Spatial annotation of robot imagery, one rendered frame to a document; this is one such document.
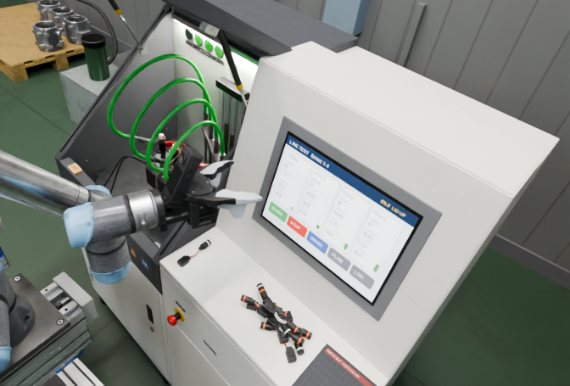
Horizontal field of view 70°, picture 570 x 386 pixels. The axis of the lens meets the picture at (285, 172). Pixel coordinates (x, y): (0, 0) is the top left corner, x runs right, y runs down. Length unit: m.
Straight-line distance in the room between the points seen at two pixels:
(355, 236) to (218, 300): 0.45
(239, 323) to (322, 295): 0.24
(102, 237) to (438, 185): 0.67
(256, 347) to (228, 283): 0.21
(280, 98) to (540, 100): 1.84
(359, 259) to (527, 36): 1.81
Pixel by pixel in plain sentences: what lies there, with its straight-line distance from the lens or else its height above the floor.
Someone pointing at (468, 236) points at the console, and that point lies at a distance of 0.94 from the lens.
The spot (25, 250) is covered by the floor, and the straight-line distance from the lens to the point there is 2.82.
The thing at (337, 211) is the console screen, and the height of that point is 1.30.
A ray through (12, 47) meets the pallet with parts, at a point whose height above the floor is 0.16.
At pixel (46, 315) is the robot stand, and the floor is 1.04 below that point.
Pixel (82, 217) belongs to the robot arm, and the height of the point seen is 1.47.
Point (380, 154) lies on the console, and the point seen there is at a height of 1.49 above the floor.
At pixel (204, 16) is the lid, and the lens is 0.96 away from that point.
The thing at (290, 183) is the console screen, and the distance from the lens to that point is 1.13.
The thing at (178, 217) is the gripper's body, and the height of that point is 1.41.
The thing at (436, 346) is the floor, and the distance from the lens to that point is 2.55.
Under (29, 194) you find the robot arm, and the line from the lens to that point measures 0.89.
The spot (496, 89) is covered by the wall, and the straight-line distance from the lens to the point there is 2.69.
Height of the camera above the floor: 2.03
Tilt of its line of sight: 40 degrees down
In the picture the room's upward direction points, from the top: 9 degrees clockwise
